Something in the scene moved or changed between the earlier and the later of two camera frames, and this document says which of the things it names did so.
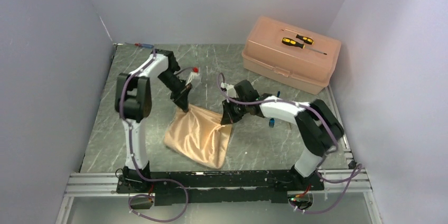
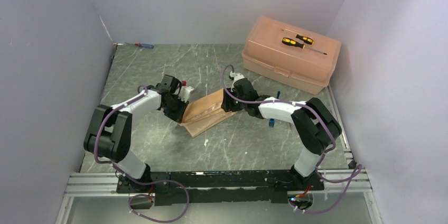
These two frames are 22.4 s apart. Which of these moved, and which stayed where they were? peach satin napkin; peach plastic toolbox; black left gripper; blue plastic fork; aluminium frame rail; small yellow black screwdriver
Moved: black left gripper; peach satin napkin
Stayed: aluminium frame rail; peach plastic toolbox; blue plastic fork; small yellow black screwdriver
